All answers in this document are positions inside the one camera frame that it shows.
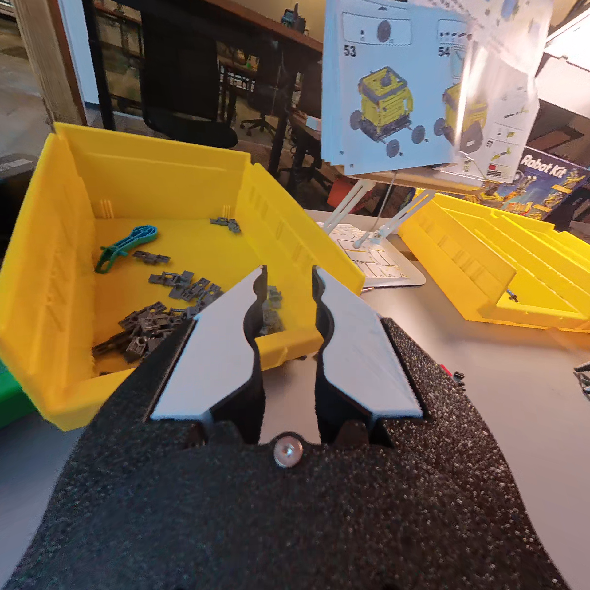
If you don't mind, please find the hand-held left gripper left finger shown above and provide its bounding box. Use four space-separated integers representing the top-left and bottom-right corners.
151 265 268 444

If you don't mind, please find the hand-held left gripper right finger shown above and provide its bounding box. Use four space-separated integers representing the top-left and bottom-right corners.
312 265 424 444

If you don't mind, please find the pile of grey track links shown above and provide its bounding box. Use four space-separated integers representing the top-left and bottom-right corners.
92 217 284 365

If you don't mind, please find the yellow plastic bin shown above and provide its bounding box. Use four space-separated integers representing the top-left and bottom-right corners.
0 122 366 431

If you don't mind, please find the grey desk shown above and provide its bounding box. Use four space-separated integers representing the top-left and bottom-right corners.
0 210 590 590

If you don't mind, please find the white book stand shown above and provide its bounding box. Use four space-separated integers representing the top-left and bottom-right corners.
318 163 489 289

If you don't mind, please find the sticker sheet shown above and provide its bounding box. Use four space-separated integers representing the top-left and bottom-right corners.
329 225 408 279

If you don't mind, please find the yellow divided parts bin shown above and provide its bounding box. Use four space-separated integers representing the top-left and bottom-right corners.
399 191 590 332

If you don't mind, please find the teal brick separator tool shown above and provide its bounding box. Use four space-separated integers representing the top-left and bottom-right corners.
94 225 159 275

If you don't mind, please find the orange container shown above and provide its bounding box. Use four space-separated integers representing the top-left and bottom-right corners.
328 177 365 210

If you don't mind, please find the green crate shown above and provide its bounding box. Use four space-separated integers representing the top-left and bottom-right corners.
0 364 35 429

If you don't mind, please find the toy robot kit box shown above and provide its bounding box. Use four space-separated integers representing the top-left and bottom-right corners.
466 147 590 219

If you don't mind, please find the black office chair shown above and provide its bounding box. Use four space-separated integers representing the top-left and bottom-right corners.
140 9 238 148
240 83 277 136

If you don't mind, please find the black case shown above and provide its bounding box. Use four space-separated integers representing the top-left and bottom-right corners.
0 157 40 185

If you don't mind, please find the toy instruction booklet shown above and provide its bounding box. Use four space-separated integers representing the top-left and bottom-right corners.
320 0 554 185

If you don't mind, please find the brown office table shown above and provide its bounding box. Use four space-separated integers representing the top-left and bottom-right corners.
198 0 323 178

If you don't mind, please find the wooden post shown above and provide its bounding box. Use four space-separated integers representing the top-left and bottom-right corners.
14 0 86 125

